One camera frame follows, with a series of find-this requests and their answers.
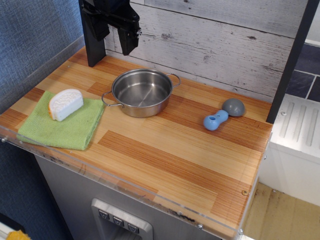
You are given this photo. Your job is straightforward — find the black post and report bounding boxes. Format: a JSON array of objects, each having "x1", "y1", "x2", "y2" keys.
[
  {"x1": 266, "y1": 0, "x2": 320, "y2": 124},
  {"x1": 78, "y1": 0, "x2": 106, "y2": 67}
]

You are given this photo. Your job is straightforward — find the grey dome toy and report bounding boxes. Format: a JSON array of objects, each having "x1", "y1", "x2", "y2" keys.
[{"x1": 222, "y1": 98, "x2": 246, "y2": 117}]

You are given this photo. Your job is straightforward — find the white half-round soap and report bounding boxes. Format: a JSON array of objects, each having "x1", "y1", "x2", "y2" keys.
[{"x1": 48, "y1": 89, "x2": 84, "y2": 122}]

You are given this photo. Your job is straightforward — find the silver dispenser panel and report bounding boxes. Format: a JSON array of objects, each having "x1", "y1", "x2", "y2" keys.
[{"x1": 91, "y1": 198, "x2": 154, "y2": 240}]

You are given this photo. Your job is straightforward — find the blue peanut-shaped toy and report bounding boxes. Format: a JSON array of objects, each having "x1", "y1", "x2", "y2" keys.
[{"x1": 203, "y1": 110, "x2": 229, "y2": 131}]

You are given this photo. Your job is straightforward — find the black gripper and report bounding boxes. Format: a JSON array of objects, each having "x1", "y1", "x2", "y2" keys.
[{"x1": 82, "y1": 0, "x2": 140, "y2": 56}]

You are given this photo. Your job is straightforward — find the green cloth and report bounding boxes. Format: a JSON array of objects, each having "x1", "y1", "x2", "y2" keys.
[{"x1": 17, "y1": 91, "x2": 104, "y2": 150}]

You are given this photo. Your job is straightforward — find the yellow object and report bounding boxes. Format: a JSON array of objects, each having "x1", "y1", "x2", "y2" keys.
[{"x1": 6, "y1": 230, "x2": 31, "y2": 240}]

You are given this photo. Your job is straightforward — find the right black post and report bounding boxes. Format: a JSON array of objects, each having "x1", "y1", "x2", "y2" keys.
[{"x1": 266, "y1": 0, "x2": 320, "y2": 124}]

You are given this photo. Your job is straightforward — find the white cabinet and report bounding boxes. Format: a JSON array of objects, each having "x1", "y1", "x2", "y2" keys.
[{"x1": 259, "y1": 94, "x2": 320, "y2": 206}]

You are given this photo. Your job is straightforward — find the stainless steel pot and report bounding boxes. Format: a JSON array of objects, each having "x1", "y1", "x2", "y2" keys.
[{"x1": 101, "y1": 68, "x2": 182, "y2": 118}]

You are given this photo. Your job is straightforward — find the left black post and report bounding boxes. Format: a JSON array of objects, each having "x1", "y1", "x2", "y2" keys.
[{"x1": 78, "y1": 0, "x2": 106, "y2": 67}]

